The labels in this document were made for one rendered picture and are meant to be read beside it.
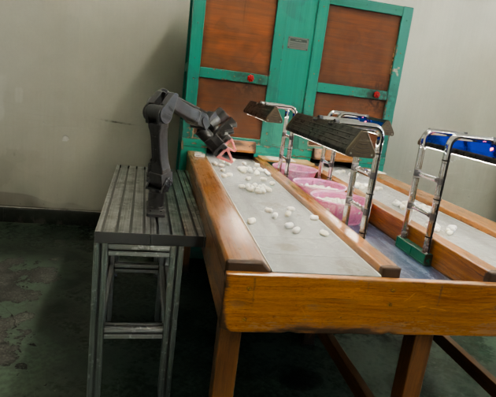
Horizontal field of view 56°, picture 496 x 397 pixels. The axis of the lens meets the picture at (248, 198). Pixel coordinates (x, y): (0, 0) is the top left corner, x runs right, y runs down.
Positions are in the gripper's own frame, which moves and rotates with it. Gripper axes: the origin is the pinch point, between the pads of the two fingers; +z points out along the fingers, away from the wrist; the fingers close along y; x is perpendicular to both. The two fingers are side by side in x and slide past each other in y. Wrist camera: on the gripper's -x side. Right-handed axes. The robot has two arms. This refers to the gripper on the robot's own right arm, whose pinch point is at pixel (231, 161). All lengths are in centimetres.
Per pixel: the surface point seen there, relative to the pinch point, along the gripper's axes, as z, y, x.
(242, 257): -3, -92, 13
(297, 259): 12, -86, 4
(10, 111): -98, 160, 91
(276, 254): 8, -82, 7
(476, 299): 52, -98, -24
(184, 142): -7, 86, 14
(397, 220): 52, -43, -31
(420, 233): 52, -59, -31
